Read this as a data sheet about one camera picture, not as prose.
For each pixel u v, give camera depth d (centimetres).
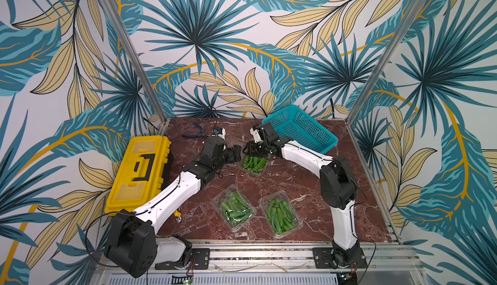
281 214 82
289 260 75
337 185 53
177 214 84
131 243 39
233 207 82
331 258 71
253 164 96
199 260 74
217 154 63
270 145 73
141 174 78
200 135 109
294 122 117
